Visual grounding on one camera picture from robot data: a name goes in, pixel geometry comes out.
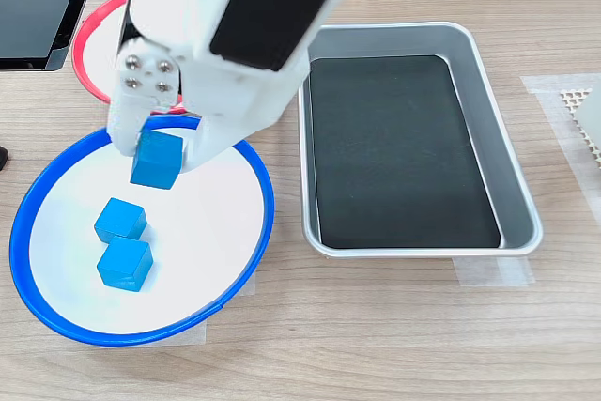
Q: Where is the blue cube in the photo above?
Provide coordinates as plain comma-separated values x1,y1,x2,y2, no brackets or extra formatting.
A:
93,197,148,242
96,236,155,293
130,130,184,191

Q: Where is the red-rimmed white plate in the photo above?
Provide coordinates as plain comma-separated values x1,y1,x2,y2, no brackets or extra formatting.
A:
71,0,185,116

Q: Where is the blue-rimmed white plate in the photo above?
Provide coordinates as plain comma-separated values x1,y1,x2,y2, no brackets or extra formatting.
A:
8,114,276,348

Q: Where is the black flat device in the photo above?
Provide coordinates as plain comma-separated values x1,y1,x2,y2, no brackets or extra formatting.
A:
0,0,104,72

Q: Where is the black tray mat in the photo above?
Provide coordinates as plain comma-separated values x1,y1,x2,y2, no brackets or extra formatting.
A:
308,54,502,251

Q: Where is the steel tray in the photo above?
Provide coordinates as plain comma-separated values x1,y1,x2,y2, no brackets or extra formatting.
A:
295,21,545,259

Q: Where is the clear film sheet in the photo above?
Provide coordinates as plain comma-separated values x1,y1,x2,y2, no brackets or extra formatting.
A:
519,72,601,226

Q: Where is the clear tape strip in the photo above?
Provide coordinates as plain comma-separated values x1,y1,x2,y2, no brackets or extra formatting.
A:
453,254,536,287

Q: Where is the pale perforated base plate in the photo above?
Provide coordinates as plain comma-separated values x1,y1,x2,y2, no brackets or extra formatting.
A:
559,85,601,171

